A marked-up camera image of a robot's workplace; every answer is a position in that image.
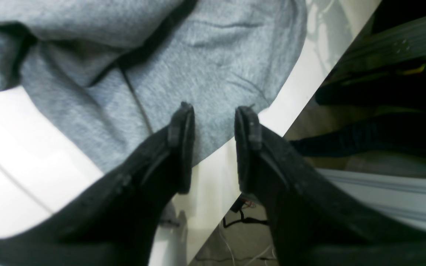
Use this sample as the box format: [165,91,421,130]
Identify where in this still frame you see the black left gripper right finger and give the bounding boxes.
[234,106,426,266]

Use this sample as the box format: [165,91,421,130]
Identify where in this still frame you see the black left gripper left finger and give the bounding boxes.
[0,102,196,266]

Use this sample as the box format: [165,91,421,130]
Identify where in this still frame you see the grey t-shirt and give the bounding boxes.
[0,0,307,172]

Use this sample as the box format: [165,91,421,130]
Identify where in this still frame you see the black cable on floor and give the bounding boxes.
[222,198,269,229]

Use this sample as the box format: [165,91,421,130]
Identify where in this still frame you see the white cables in background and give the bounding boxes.
[198,225,276,266]

